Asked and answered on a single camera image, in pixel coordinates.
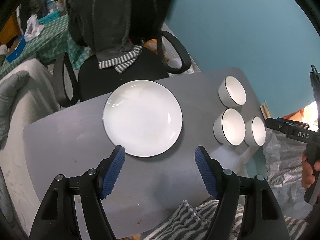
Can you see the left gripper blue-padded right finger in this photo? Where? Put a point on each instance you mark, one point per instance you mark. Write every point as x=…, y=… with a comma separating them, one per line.
x=211, y=172

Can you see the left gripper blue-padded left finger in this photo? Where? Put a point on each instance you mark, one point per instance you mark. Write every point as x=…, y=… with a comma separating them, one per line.
x=109, y=170

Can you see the white ribbed bowl black rim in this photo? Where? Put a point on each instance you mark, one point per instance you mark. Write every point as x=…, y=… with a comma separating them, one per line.
x=229, y=128

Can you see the large white plate black rim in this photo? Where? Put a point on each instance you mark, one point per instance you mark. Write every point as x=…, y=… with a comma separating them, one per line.
x=144, y=117

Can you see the white bowl with black rim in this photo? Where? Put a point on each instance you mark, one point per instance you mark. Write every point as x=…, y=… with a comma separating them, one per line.
x=231, y=92

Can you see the person's right hand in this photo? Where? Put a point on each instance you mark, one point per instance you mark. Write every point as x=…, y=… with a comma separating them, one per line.
x=307, y=173

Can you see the striped grey white cloth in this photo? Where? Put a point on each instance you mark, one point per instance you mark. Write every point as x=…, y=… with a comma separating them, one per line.
x=189, y=222

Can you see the bed with grey sheet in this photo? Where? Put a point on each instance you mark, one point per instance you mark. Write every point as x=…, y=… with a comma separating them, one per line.
x=34, y=101

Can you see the black office chair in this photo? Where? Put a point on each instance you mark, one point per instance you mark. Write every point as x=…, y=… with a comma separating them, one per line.
x=162, y=56

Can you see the grey quilted duvet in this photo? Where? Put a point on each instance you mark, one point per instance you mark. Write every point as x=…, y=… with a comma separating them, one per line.
x=9, y=90

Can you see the green checkered tablecloth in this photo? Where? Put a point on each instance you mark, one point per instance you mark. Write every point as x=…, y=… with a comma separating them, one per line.
x=53, y=41

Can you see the blue flat box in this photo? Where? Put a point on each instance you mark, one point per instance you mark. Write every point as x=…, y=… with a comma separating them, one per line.
x=16, y=49

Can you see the dark grey hooded towel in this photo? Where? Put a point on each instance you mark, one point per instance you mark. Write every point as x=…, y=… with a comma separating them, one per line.
x=115, y=30

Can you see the white plastic bag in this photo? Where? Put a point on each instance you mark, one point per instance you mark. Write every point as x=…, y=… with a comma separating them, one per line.
x=33, y=29

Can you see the wooden board by wall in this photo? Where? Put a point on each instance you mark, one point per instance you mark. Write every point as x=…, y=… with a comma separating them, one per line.
x=265, y=111

